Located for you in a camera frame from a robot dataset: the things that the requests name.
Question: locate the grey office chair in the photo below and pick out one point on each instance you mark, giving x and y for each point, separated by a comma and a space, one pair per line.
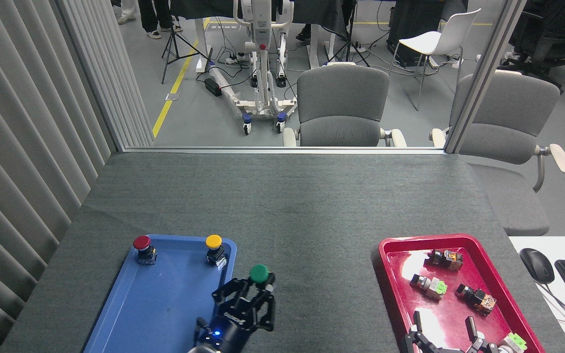
341, 98
513, 127

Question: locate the green push button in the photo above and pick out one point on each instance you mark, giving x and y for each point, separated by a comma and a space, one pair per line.
259, 273

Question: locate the yellow push button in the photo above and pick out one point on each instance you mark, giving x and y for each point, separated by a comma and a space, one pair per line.
214, 241

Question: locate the red plastic tray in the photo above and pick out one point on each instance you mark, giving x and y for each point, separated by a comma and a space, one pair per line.
405, 264

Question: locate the person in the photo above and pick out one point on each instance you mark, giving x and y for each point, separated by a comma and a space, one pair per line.
303, 34
126, 12
155, 14

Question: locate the white power strip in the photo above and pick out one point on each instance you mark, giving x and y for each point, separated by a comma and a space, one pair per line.
236, 59

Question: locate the white plastic chair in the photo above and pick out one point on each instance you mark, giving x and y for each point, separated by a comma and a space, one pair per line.
439, 41

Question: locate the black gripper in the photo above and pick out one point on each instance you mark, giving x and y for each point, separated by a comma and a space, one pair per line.
445, 351
228, 328

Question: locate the black power adapter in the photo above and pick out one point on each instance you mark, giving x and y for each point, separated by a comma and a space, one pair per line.
212, 87

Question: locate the black computer mouse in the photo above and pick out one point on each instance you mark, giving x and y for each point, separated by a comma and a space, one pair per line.
537, 264

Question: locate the black tripod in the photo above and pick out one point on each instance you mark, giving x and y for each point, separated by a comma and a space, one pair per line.
348, 41
170, 44

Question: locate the white stand on wheels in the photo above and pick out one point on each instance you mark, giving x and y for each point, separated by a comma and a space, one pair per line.
263, 73

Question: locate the white desk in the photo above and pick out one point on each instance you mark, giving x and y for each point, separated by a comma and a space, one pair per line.
557, 318

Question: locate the grey slatted partition panel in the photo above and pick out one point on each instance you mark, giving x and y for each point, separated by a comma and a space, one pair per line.
17, 147

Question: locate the black switch with orange block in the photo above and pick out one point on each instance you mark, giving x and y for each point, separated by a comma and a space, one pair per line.
478, 299
447, 259

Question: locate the black office chair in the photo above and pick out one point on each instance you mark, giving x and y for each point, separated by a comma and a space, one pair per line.
547, 34

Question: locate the silver post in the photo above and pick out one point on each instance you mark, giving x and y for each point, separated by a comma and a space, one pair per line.
483, 73

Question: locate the red push button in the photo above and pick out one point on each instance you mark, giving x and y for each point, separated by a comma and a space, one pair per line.
141, 242

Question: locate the blue plastic tray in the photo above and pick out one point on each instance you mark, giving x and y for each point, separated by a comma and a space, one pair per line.
165, 304

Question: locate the silver switch with green block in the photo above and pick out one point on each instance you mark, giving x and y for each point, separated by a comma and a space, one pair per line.
429, 285
514, 342

